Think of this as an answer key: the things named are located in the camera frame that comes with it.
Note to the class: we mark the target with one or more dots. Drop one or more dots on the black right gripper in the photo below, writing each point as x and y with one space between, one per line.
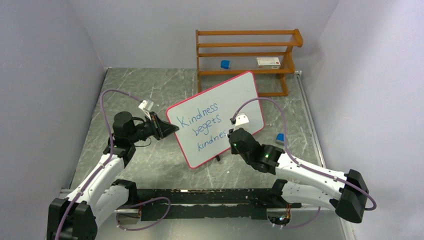
233 150

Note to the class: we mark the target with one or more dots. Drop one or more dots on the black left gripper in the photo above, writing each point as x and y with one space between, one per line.
164 129

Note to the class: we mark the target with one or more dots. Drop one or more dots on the pink framed whiteboard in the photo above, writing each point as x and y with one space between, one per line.
204 120

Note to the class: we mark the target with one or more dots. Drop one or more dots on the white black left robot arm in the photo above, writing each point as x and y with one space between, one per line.
79 215

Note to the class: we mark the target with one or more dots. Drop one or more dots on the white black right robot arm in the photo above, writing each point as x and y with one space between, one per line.
344 193

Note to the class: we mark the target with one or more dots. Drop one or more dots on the blue eraser on table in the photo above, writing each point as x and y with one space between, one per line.
280 137

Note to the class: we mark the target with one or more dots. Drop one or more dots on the blue eraser on shelf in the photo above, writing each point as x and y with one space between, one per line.
225 64

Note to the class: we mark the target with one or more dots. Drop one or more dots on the white cardboard box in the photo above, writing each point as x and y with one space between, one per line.
268 63

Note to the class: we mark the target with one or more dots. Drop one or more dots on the orange wooden shelf rack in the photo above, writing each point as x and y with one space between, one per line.
241 48

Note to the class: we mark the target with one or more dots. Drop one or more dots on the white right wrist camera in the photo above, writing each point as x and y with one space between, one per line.
241 122

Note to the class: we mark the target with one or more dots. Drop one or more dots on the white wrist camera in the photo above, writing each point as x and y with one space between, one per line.
241 122
145 106

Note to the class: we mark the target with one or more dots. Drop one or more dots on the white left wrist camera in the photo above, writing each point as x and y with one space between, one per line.
145 106

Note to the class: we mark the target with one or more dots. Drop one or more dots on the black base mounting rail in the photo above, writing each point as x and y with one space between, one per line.
252 203

